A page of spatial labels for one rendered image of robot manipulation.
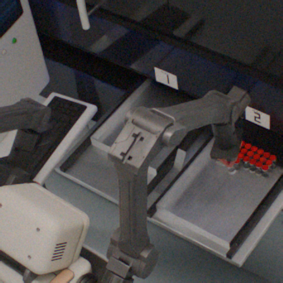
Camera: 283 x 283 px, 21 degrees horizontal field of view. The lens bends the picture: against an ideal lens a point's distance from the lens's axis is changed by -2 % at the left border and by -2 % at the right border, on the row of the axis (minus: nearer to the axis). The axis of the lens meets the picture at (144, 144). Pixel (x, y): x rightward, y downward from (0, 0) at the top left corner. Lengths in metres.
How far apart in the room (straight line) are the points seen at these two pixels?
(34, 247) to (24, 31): 1.09
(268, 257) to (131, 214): 1.37
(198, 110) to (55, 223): 0.40
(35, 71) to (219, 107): 1.11
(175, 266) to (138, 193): 1.68
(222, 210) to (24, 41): 0.91
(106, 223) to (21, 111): 1.59
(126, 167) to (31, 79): 1.30
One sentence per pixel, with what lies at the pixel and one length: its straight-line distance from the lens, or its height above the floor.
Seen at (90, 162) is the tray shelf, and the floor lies 0.88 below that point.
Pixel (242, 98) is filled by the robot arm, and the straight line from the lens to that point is 2.02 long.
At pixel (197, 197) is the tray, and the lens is 2.39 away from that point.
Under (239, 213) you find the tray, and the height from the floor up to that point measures 0.88.
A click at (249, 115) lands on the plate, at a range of 2.41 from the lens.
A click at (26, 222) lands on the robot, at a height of 1.37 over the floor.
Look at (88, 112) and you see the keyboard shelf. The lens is 2.78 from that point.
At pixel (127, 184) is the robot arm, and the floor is 1.54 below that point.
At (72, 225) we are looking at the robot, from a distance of 1.81.
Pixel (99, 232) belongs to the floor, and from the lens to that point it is 3.44.
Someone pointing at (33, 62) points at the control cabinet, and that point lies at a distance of 2.80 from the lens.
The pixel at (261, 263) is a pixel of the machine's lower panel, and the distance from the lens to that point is 3.05.
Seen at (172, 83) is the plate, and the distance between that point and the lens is 2.54.
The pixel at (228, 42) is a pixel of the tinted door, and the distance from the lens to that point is 2.26.
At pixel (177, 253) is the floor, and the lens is 3.33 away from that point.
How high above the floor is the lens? 2.79
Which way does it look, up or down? 49 degrees down
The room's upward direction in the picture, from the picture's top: 10 degrees counter-clockwise
